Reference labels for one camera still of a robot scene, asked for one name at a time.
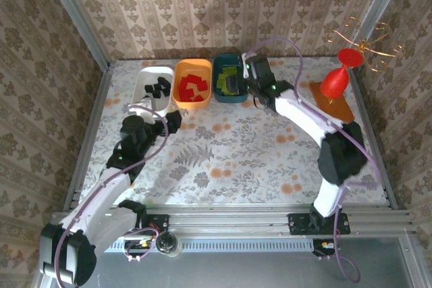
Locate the teal plastic container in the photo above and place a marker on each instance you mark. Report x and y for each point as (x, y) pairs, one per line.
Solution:
(229, 98)

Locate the long aluminium frame rail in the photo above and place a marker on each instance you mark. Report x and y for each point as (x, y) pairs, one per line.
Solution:
(219, 220)

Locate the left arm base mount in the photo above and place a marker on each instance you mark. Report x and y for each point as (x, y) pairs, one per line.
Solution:
(158, 224)

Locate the orange rectangular board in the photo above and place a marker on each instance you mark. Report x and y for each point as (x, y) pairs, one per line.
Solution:
(341, 109)

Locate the red plastic goblet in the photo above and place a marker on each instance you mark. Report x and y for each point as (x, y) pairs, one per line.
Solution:
(332, 82)

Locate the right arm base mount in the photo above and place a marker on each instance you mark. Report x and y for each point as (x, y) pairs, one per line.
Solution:
(300, 224)

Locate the round black glass jar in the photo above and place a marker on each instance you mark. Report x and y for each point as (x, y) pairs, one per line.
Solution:
(167, 242)

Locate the floral table cover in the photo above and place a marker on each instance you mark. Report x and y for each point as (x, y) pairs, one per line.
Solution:
(236, 166)

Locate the white plastic container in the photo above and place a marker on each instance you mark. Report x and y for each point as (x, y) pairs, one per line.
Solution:
(148, 73)

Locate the aluminium side rail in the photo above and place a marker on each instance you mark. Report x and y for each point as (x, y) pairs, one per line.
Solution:
(370, 116)
(99, 99)

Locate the black lego brick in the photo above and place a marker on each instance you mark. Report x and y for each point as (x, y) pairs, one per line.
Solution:
(148, 87)
(156, 93)
(157, 86)
(165, 91)
(163, 81)

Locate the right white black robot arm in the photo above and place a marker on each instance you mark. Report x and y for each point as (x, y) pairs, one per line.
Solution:
(303, 112)

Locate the orange plastic container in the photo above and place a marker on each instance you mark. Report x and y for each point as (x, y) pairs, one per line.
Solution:
(192, 65)

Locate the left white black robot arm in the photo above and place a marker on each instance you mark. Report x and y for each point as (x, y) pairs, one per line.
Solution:
(101, 190)

